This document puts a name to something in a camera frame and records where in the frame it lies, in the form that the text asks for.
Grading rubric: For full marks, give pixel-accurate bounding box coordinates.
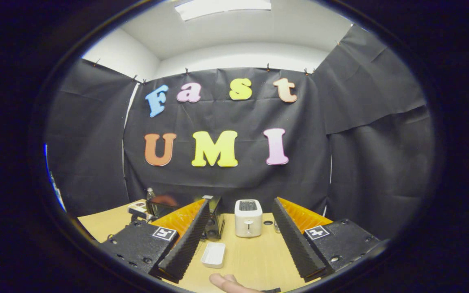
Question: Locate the black electric oven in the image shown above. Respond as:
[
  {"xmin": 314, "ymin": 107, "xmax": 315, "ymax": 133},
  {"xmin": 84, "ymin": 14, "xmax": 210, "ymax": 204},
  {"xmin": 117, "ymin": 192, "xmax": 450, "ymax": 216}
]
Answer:
[{"xmin": 146, "ymin": 195, "xmax": 226, "ymax": 240}]

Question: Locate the large ceiling light panel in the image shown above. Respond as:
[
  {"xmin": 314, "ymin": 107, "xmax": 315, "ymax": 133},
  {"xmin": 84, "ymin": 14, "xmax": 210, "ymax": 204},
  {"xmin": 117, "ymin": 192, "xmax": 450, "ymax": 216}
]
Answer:
[{"xmin": 175, "ymin": 0, "xmax": 272, "ymax": 21}]

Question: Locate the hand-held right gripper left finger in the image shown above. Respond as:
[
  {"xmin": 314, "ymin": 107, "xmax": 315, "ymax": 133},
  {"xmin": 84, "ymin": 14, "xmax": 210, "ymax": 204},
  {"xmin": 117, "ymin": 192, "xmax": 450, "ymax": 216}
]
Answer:
[{"xmin": 96, "ymin": 199, "xmax": 210, "ymax": 284}]

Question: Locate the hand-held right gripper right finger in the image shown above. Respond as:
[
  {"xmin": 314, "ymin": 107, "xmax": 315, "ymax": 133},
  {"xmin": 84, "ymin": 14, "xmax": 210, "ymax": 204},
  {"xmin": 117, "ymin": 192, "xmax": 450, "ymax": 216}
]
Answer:
[{"xmin": 272, "ymin": 197, "xmax": 386, "ymax": 282}]

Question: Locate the white rectangular tray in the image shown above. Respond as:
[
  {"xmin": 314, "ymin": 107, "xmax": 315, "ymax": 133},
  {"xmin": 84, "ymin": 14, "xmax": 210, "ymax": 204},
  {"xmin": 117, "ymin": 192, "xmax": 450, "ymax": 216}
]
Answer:
[{"xmin": 201, "ymin": 242, "xmax": 226, "ymax": 269}]

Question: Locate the white toaster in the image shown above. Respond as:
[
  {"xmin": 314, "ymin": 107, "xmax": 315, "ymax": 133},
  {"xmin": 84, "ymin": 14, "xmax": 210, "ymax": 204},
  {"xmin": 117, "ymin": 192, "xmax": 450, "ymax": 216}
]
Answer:
[{"xmin": 234, "ymin": 199, "xmax": 263, "ymax": 238}]

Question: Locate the black backdrop cloth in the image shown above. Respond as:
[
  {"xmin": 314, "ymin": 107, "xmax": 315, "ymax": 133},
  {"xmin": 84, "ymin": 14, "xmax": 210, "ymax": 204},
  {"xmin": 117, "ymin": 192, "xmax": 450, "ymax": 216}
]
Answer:
[{"xmin": 45, "ymin": 24, "xmax": 434, "ymax": 241}]

